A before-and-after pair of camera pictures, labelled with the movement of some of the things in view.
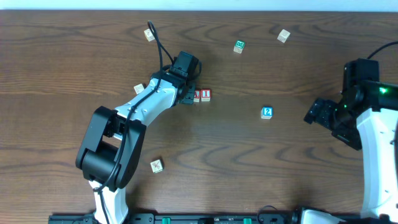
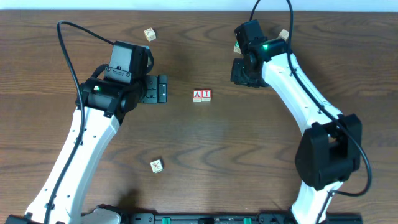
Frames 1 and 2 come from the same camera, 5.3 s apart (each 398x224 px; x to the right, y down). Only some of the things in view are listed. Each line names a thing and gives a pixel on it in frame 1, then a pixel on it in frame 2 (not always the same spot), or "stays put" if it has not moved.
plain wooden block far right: x=283 y=35 stays put
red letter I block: x=206 y=94 stays put
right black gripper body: x=319 y=112 -> x=241 y=76
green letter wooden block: x=239 y=46 stays put
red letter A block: x=196 y=96 stays put
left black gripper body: x=189 y=94 -> x=157 y=89
